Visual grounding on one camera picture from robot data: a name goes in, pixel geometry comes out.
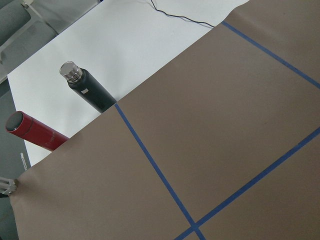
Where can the brown paper table cover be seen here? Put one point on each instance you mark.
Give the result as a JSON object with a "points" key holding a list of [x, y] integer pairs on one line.
{"points": [[215, 133]]}

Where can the black thermos bottle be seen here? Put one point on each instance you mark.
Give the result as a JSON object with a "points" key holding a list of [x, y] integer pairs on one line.
{"points": [[86, 86]]}

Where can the red thermos bottle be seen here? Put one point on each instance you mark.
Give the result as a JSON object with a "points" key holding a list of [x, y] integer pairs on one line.
{"points": [[30, 129]]}

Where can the grey office chair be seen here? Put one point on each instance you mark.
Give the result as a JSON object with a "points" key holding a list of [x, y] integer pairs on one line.
{"points": [[23, 31]]}

